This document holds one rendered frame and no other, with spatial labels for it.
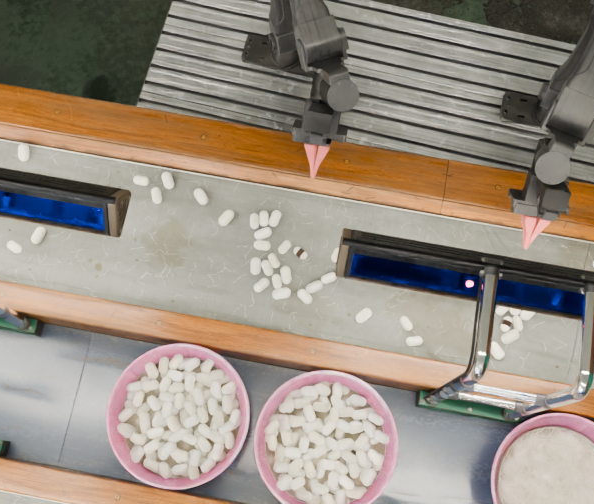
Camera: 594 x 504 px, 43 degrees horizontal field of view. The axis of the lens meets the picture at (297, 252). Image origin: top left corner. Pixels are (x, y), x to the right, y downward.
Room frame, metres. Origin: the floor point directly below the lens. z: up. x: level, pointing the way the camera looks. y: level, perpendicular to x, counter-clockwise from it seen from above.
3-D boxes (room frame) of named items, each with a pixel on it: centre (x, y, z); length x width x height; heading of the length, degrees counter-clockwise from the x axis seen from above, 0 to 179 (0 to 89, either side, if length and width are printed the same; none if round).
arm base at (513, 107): (0.79, -0.55, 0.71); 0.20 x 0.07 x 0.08; 77
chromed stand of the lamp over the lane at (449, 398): (0.22, -0.36, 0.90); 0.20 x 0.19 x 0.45; 81
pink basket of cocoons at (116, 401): (0.11, 0.22, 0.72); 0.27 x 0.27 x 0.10
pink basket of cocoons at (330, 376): (0.06, -0.06, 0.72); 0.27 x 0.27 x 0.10
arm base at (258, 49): (0.92, 0.03, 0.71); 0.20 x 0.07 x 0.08; 77
